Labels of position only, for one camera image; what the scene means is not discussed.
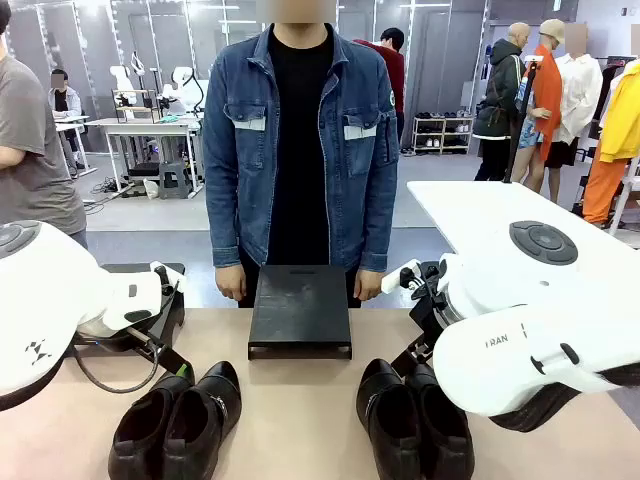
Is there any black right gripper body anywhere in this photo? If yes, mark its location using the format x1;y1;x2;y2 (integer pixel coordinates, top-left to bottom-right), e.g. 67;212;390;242
407;279;451;352

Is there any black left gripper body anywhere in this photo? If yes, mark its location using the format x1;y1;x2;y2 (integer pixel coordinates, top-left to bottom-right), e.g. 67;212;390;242
73;320;161;357

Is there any black leather shoe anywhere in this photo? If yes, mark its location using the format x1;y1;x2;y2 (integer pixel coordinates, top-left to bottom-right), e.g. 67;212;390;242
355;357;425;480
161;360;244;480
403;363;477;480
107;372;197;480

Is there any black shoe stand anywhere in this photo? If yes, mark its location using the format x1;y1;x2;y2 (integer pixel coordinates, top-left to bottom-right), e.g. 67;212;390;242
98;261;187;352
247;264;353;362

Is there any person in denim jacket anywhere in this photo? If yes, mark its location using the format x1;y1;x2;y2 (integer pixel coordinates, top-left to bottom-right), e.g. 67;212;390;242
202;9;401;310

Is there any person in gray t-shirt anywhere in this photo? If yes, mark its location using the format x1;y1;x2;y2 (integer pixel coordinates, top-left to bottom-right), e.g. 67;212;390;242
0;0;89;251

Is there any seated person in gray jacket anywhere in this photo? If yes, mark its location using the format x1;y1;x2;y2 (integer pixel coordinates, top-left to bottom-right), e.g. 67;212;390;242
47;69;87;177

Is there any person in red top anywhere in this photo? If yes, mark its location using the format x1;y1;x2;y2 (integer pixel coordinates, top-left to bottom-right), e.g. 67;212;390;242
352;27;407;152

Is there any person's left hand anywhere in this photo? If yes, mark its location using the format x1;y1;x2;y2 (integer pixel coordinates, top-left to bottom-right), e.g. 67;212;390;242
353;269;385;302

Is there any person's right hand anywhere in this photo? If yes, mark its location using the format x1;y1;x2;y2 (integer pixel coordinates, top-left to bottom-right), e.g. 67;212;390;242
215;266;248;302

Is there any white work table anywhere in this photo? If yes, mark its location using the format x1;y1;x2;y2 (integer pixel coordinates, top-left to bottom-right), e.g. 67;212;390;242
406;179;640;281

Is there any gray plastic stool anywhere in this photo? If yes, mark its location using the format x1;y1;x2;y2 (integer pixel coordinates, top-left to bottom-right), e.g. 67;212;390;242
156;161;192;201

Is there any white shoe rack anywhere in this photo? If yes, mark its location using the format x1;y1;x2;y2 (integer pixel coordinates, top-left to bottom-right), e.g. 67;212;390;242
411;113;475;157

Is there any white lab desk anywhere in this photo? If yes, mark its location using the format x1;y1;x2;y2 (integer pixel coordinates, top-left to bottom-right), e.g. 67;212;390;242
83;115;205;195

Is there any white small desk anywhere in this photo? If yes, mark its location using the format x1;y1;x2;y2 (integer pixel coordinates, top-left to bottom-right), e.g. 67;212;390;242
53;114;97;179

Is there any mannequin in dark jacket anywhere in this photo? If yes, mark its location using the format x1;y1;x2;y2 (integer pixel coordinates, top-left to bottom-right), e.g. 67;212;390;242
471;21;532;184

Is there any mannequin in orange top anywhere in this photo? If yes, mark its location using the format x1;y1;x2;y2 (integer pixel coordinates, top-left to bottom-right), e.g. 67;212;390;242
509;18;567;195

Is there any mannequin in yellow top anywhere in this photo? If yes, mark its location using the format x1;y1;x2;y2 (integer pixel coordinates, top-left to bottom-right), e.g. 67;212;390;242
581;58;640;227

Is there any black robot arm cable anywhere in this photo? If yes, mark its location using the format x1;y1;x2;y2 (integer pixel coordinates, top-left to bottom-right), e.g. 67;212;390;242
71;343;162;395

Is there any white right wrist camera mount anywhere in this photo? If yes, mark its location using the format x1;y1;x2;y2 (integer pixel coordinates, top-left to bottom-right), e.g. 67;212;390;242
381;259;424;297

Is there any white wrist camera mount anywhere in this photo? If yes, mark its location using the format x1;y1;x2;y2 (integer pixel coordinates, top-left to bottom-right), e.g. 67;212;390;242
381;259;424;297
148;259;187;299

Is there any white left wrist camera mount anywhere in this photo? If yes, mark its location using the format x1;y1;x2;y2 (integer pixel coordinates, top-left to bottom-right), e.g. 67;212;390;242
148;259;187;299

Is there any black camera tripod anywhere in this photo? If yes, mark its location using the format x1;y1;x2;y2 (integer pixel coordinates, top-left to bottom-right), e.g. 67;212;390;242
501;55;545;185

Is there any small wooden shelf frame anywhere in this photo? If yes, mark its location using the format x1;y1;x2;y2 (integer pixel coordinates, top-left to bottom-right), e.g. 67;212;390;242
111;88;157;124

